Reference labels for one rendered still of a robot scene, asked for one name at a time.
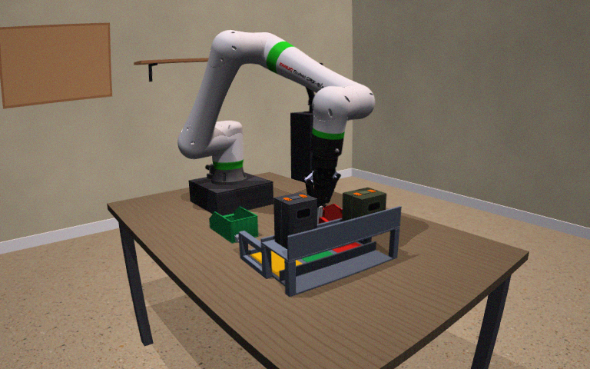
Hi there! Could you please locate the green bin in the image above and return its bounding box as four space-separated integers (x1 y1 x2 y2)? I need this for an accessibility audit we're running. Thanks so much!
209 207 258 244

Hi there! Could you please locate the red bin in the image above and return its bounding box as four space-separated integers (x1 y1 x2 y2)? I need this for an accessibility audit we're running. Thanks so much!
318 204 343 224

